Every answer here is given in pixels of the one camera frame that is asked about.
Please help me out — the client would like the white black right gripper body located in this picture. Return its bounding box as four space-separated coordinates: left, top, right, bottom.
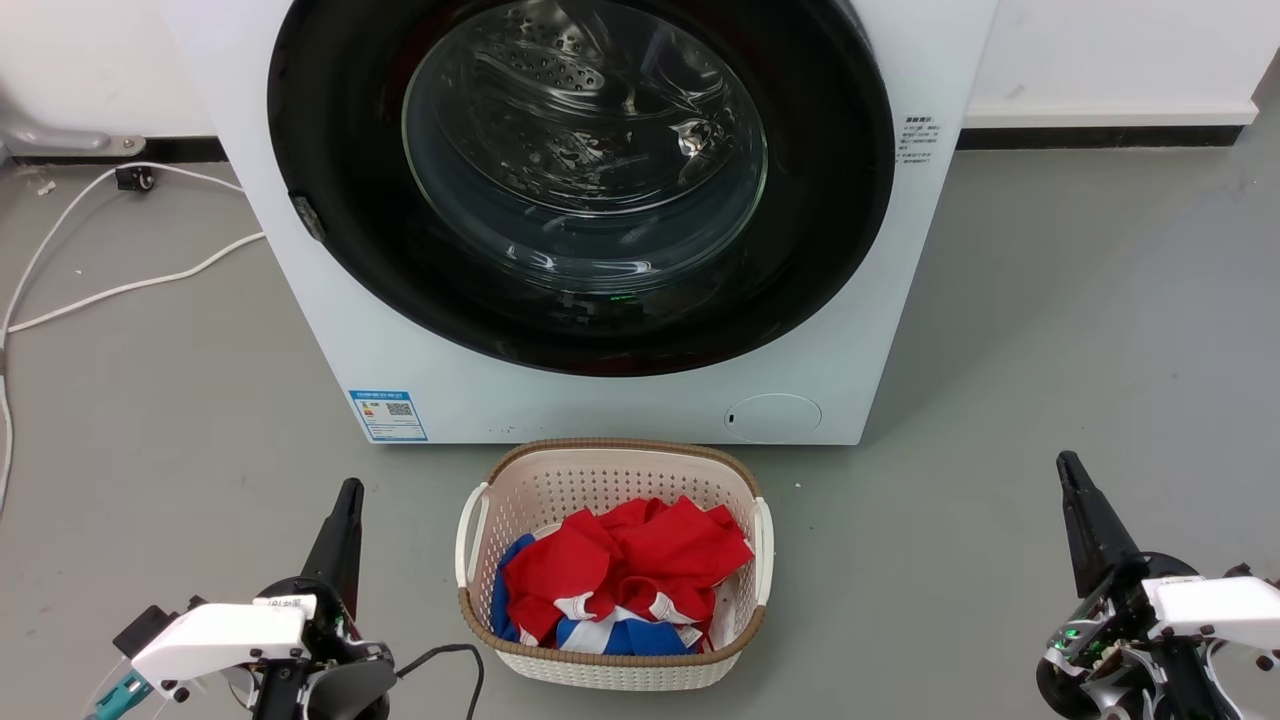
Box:
1035 555 1280 720

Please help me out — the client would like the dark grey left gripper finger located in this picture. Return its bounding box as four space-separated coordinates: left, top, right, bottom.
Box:
299 478 365 613

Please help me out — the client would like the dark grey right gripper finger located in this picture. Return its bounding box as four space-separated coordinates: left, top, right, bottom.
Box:
1056 451 1144 599

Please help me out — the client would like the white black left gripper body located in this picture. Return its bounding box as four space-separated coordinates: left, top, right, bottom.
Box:
112 575 398 720

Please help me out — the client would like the white front-load washing machine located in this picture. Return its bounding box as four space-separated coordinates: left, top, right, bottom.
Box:
163 0 1000 447

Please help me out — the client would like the round black glass washer door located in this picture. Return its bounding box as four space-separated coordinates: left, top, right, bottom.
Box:
267 0 896 378

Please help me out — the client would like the blue energy label sticker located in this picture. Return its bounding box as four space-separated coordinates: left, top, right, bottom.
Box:
348 389 429 443

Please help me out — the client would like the cream perforated laundry basket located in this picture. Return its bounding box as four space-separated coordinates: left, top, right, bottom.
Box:
455 438 776 692

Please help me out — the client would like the red garment with white trim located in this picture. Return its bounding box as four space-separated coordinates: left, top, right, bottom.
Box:
502 496 756 647

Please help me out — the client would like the round white filter cover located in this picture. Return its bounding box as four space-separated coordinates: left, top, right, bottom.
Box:
724 393 823 443

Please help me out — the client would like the black text warning label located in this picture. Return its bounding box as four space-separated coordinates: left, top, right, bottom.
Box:
899 114 941 167

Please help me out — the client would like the teal cable connector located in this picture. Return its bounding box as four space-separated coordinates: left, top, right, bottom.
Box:
84 673 153 720

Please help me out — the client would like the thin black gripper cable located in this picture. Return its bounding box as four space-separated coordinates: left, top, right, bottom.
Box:
394 644 487 720

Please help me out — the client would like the white drain hose cable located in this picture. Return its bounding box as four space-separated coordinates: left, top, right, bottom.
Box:
6 232 267 334

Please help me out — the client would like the long white power cable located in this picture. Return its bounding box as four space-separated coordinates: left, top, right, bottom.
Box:
0 162 247 521

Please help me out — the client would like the grey metal floor bracket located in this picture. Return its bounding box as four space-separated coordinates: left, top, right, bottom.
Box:
0 92 147 159

